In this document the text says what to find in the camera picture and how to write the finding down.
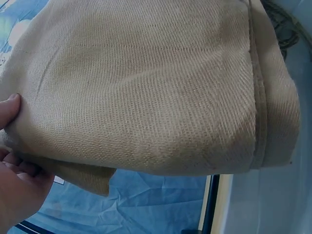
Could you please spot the person's left fingers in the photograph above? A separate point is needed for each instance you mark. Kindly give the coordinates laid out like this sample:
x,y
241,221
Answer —
x,y
25,168

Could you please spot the person's left thumb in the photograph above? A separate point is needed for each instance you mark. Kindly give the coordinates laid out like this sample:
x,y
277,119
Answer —
x,y
9,109

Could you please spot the person's left hand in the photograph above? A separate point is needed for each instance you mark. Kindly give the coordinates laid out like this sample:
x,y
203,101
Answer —
x,y
22,195

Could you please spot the beige woven cloth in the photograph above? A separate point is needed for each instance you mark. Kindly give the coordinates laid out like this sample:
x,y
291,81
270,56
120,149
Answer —
x,y
146,97

